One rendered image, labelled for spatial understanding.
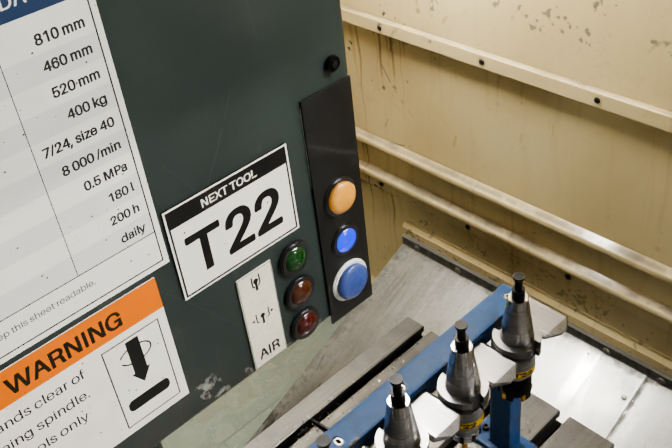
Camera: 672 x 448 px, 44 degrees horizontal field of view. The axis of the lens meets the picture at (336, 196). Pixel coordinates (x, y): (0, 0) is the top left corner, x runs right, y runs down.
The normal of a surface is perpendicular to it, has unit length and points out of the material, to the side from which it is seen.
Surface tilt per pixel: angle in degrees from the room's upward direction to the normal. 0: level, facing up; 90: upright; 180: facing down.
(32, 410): 90
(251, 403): 0
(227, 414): 0
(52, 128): 90
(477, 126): 90
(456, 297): 24
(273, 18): 90
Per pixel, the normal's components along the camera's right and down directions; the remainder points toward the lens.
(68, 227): 0.69, 0.36
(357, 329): -0.39, -0.54
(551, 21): -0.72, 0.47
